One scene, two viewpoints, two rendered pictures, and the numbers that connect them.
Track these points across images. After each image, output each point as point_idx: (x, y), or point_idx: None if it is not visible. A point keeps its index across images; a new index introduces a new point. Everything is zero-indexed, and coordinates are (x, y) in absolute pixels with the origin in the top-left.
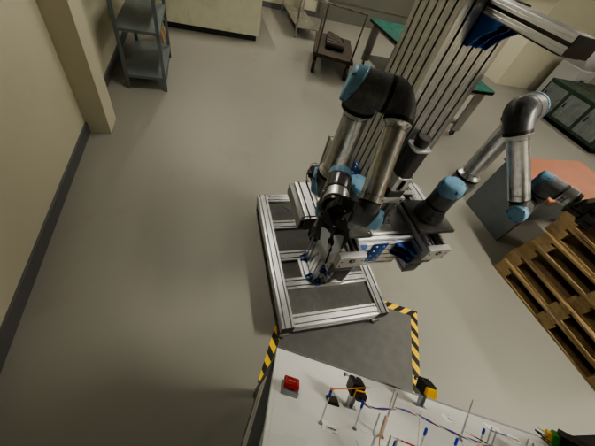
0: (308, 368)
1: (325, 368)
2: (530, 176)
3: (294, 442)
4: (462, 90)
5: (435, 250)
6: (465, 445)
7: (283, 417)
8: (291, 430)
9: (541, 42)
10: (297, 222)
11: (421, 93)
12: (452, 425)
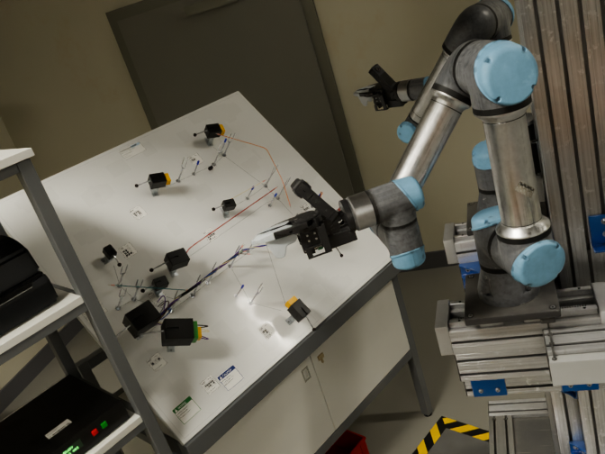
0: (364, 255)
1: (361, 273)
2: (401, 160)
3: (307, 181)
4: (522, 35)
5: (437, 305)
6: (245, 297)
7: (324, 191)
8: (314, 186)
9: None
10: None
11: (519, 35)
12: (260, 322)
